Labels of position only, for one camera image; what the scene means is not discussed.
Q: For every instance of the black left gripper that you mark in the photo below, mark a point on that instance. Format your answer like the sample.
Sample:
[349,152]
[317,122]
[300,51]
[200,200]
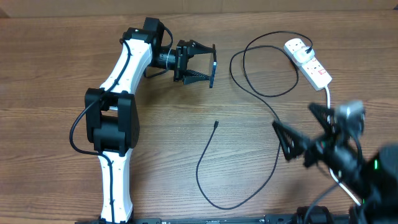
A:
[188,75]

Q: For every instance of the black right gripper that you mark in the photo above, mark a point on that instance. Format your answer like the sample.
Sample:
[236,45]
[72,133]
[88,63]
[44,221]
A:
[313,153]

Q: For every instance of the blue smartphone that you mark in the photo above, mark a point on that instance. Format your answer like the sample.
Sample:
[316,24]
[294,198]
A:
[213,66]

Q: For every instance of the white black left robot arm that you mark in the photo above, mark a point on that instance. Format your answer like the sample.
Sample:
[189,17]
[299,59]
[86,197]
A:
[112,122]

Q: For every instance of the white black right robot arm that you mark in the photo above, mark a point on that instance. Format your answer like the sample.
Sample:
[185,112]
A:
[375,180]

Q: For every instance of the white charger adapter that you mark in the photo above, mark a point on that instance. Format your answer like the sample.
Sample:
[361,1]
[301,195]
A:
[303,55]

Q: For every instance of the white power strip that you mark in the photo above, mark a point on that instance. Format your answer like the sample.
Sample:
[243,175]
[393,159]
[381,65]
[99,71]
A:
[313,70]

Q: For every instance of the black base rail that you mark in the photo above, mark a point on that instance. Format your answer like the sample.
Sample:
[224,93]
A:
[267,219]

